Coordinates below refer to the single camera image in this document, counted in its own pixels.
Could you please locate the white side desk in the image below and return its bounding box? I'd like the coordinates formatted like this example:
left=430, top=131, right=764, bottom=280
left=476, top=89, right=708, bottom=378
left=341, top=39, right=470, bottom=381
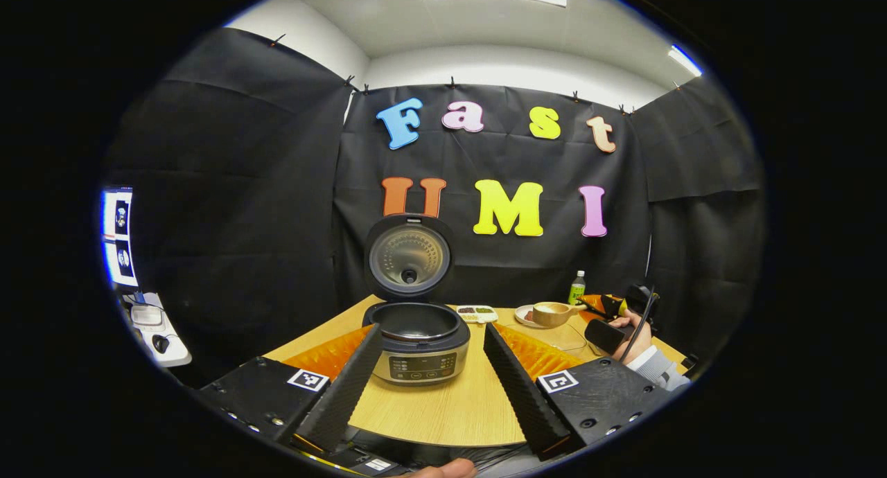
left=119, top=293, right=193, bottom=369

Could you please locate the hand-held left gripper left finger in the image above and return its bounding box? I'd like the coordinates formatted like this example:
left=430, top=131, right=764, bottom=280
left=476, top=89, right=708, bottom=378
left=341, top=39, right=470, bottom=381
left=194, top=324, right=384, bottom=454

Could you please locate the black backdrop cloth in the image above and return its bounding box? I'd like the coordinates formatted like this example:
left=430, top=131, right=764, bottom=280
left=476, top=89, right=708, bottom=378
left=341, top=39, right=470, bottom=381
left=104, top=26, right=766, bottom=389

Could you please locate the white plate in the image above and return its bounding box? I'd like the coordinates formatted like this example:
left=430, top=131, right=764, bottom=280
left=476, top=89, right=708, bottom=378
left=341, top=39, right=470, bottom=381
left=514, top=305, right=555, bottom=329

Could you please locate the dark grey rice cooker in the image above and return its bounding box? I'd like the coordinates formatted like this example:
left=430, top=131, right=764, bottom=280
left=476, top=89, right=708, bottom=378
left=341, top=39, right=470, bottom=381
left=362, top=213, right=472, bottom=387

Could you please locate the computer monitor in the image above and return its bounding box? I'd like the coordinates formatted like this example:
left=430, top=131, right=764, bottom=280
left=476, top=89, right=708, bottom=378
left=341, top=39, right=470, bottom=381
left=102, top=187, right=140, bottom=289

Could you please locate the wooden spoon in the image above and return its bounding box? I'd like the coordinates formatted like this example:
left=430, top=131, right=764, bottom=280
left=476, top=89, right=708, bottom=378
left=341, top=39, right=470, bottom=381
left=532, top=300, right=598, bottom=328

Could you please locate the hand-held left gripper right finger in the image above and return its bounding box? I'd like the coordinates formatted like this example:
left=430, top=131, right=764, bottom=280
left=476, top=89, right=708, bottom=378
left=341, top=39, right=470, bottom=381
left=484, top=322, right=683, bottom=461

